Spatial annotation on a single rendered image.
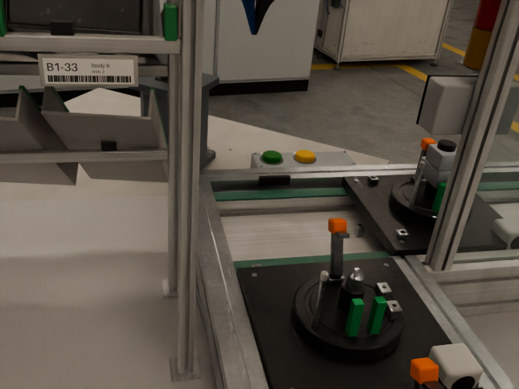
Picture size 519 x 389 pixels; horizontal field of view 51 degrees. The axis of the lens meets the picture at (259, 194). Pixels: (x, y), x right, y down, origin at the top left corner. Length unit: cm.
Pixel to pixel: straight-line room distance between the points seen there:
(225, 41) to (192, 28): 352
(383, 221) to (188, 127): 46
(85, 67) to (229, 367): 36
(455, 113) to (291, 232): 36
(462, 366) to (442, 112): 32
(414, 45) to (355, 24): 72
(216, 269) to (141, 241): 26
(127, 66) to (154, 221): 57
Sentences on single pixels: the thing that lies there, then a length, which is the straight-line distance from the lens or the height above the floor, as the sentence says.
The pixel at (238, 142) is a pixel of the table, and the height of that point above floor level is 86.
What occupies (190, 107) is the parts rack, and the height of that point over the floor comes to 124.
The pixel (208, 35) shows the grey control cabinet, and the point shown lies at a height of 46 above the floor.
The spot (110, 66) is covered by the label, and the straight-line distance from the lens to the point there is 54.
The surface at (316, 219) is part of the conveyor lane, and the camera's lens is 100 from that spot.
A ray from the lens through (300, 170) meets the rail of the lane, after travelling 107.
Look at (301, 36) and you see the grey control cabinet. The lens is 428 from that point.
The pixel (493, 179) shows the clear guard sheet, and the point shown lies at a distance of 83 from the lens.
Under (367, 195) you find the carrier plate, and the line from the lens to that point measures 100.
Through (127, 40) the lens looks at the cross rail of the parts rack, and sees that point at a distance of 53.
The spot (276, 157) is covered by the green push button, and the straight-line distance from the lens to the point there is 109.
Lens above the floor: 145
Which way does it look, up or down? 30 degrees down
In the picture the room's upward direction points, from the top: 5 degrees clockwise
